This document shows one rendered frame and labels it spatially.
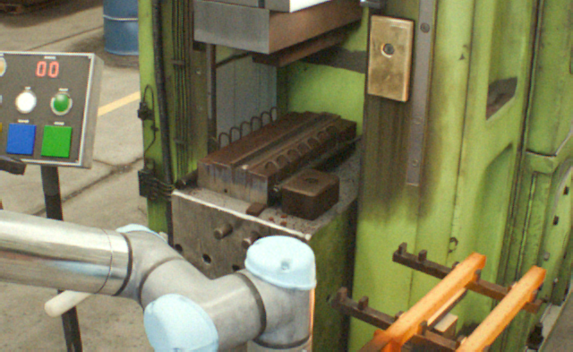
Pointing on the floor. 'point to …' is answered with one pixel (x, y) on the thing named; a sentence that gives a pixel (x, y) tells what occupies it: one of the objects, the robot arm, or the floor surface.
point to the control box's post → (51, 187)
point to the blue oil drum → (120, 12)
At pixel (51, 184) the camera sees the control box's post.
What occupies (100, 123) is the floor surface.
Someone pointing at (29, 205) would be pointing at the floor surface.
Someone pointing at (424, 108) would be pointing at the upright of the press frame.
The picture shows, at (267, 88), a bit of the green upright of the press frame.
